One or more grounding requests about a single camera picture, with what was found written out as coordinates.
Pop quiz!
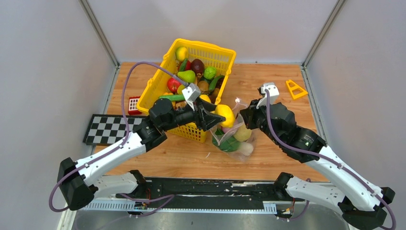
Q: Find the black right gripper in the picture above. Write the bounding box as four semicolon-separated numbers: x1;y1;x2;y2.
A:
239;98;281;146

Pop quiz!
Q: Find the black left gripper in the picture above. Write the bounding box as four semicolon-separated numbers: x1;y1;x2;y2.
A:
162;96;226;132

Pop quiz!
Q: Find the yellow lemon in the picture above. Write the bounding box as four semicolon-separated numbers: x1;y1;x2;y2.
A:
215;104;236;128

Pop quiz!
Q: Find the beige pear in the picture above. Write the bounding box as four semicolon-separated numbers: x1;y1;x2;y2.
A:
233;125;252;142

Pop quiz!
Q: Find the clear zip top bag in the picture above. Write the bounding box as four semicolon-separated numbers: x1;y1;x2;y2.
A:
210;97;257;162

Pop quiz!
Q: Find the green white bok choy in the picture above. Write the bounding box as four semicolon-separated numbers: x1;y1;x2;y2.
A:
212;129;254;157

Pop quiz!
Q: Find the yellow plastic basket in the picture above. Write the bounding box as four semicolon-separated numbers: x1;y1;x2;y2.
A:
137;38;237;143

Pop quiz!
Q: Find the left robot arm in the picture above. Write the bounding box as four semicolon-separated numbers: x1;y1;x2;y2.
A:
48;98;226;212

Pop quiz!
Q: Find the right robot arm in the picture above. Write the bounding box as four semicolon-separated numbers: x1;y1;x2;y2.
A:
240;100;396;230

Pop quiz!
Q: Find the brown kiwi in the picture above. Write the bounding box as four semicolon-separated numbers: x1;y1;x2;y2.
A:
197;80;210;93

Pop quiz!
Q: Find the dark green cucumber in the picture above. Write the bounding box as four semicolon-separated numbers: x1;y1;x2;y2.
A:
208;75;225;92

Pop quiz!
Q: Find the light green round fruit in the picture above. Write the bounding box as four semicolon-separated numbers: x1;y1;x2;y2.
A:
203;66;217;80

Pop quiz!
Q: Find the green pear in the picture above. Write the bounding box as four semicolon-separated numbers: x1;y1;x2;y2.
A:
177;70;196;83

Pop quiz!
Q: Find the red apple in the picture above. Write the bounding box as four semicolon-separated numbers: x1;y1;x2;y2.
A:
167;78;181;94

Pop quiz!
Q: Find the dark red round fruit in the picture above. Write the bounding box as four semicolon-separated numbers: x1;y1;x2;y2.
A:
190;59;205;76

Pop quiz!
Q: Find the yellow triangle toy block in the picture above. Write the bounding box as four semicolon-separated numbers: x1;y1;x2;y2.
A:
285;80;308;100

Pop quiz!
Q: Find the yellow green lime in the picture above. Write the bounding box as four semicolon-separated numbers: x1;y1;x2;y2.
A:
175;46;189;62

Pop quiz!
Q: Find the red window toy block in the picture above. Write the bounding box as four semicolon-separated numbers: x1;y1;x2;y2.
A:
128;96;142;115

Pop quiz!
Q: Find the black white checkerboard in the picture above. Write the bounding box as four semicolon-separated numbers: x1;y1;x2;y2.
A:
83;114;150;146

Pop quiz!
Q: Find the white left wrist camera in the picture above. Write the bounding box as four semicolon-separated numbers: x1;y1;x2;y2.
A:
181;83;201;111

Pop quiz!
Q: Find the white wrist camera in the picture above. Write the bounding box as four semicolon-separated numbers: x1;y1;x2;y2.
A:
181;83;201;111
256;82;280;109

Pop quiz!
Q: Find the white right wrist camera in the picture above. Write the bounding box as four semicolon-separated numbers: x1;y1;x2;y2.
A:
256;82;280;109

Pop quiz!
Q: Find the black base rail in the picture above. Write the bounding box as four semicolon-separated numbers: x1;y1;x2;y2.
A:
128;177;293;209

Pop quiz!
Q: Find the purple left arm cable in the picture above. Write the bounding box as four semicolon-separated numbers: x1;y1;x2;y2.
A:
48;61;191;213

